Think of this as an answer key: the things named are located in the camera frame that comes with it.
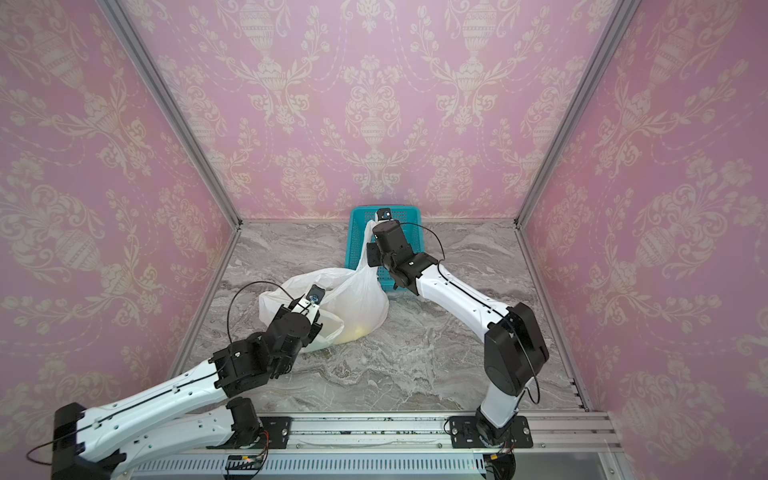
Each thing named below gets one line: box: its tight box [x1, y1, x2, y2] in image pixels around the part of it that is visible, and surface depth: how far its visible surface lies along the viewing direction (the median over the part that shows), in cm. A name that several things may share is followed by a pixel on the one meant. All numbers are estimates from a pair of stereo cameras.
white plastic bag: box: [258, 220, 390, 353], surface depth 84 cm
